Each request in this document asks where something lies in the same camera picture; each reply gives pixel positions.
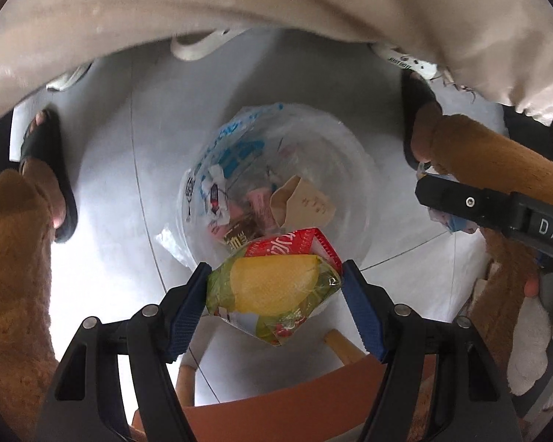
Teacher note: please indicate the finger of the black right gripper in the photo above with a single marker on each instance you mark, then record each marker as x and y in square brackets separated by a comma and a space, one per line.
[465, 202]

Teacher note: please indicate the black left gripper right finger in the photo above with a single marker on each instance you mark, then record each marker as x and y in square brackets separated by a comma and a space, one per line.
[469, 396]

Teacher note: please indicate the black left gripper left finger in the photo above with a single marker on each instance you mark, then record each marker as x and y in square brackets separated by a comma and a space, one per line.
[107, 361]

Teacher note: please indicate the brown paper bag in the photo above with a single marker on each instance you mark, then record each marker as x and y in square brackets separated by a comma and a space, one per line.
[299, 204]

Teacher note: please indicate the colourful juice carton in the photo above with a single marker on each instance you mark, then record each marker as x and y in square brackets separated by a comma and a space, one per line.
[273, 285]

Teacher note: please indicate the dark brown snack packet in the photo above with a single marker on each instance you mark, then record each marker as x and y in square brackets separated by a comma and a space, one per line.
[240, 233]

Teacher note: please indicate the white snack packet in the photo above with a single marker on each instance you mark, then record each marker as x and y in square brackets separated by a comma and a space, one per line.
[216, 202]

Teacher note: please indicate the clear plastic wrapper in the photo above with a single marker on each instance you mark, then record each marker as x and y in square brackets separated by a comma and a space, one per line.
[437, 192]

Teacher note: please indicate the pink paper packet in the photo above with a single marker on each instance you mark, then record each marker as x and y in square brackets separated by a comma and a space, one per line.
[259, 200]

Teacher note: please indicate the clear plastic trash bin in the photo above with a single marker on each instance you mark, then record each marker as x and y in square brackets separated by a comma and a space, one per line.
[264, 147]

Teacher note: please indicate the white gloved right hand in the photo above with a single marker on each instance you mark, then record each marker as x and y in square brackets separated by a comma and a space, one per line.
[532, 335]

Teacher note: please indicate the left brown fleece trouser leg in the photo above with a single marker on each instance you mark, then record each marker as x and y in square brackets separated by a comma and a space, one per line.
[27, 360]

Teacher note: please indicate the orange wooden stool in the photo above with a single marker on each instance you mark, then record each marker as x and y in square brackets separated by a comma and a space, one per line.
[333, 407]

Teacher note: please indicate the right foot black sandal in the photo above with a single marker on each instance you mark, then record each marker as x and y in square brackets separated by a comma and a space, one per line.
[417, 98]

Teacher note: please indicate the foot black sandal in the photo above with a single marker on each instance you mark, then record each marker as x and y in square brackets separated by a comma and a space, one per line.
[417, 98]
[43, 163]

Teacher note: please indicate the white sneaker under bed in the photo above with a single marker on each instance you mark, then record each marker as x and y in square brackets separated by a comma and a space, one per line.
[395, 55]

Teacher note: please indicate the beige plush bed blanket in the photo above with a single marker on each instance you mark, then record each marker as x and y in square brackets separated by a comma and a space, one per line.
[501, 48]

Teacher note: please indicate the left foot black sandal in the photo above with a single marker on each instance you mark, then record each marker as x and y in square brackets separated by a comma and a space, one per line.
[43, 163]

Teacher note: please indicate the white shoe under bed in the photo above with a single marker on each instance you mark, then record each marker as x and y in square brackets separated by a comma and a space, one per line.
[195, 46]

